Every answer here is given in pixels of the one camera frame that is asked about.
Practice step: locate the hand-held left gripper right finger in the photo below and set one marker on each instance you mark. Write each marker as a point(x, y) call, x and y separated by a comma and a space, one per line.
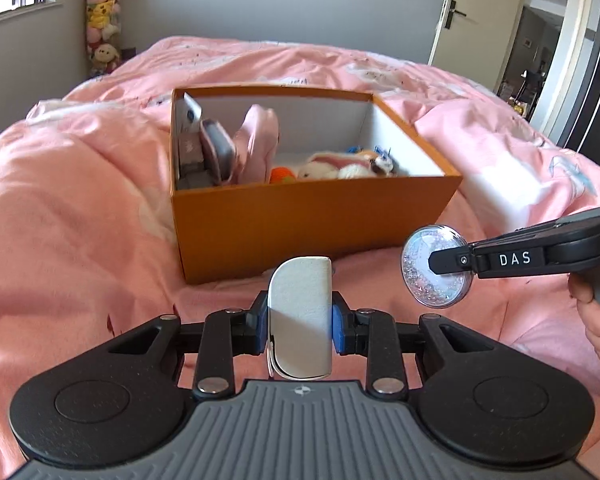
point(339, 327)

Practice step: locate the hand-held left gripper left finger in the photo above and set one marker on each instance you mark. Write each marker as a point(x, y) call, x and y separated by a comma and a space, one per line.
point(261, 325)

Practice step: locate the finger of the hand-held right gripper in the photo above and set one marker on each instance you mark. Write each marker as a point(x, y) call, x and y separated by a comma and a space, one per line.
point(480, 260)

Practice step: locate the white curved case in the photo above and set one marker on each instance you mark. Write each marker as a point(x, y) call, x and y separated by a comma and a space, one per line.
point(300, 300)

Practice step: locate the round clear glitter disc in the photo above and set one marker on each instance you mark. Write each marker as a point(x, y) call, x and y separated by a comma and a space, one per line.
point(420, 282)

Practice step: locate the orange cardboard box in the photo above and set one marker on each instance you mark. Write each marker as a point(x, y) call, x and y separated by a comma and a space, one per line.
point(305, 220)

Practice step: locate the pink card wallet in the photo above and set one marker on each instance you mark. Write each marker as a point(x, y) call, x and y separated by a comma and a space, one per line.
point(220, 150)

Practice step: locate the pink fabric pouch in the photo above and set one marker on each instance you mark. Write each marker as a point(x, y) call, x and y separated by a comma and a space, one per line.
point(260, 140)

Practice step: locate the clear card box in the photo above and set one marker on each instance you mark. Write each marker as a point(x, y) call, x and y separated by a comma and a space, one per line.
point(190, 150)

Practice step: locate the white hand cream tube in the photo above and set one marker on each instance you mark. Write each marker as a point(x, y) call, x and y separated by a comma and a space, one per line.
point(190, 110)

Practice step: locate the red panda plush toy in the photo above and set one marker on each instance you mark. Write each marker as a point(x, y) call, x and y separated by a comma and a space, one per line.
point(380, 162)

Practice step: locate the orange crochet ball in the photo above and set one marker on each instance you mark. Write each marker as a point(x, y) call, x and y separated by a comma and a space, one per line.
point(282, 175)

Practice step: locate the white pink crochet toy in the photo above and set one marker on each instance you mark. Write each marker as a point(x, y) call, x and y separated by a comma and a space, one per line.
point(320, 170)

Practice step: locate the pink printed blanket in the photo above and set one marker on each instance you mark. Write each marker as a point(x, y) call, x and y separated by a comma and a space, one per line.
point(80, 200)

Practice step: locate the white door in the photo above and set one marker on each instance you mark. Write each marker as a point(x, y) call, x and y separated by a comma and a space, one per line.
point(485, 15)

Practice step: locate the hanging column of plush toys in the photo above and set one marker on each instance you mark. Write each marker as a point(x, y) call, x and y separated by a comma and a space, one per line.
point(102, 15)

